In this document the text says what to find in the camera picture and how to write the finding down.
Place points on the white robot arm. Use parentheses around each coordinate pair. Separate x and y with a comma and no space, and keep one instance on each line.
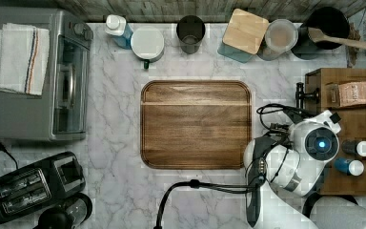
(283,176)

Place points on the wooden drawer cabinet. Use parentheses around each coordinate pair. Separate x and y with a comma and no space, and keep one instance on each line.
(353,126)

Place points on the wooden cutting board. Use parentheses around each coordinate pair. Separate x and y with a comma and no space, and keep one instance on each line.
(195,125)

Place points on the dark grey metal cup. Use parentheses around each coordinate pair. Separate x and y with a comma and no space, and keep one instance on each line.
(190,31)

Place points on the teal canister with wooden lid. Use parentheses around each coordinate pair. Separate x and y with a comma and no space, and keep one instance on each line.
(243,36)

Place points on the white blue-label bottle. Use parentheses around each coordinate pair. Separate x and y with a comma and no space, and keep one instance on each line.
(120,31)

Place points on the silver toaster oven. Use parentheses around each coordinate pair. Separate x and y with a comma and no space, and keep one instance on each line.
(60,112)

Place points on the clear white-lidded plastic container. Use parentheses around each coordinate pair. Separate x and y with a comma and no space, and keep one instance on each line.
(279,38)

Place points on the black coffee grinder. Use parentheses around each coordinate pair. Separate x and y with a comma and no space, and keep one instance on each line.
(68,214)

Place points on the wooden spatula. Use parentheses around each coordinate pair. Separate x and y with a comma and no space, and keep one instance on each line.
(317,35)

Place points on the white striped dish towel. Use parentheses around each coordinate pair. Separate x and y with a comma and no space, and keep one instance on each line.
(24,55)

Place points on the black utensil holder pot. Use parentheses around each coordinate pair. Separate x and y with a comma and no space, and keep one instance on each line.
(331,21)

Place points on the black two-slot toaster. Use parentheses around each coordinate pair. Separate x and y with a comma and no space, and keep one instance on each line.
(40,184)

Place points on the brown paper tea packets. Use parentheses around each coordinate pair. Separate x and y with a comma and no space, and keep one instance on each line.
(351,94)

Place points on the blue white-lidded spice shaker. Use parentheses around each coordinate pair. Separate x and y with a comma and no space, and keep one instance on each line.
(349,166)

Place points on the black ground pepper shaker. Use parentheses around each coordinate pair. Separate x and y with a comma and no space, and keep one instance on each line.
(354,147)

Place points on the white green-handled mug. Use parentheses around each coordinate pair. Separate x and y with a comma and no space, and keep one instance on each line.
(148,44)

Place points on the black drawer handle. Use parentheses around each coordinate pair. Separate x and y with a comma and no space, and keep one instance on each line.
(301,96)

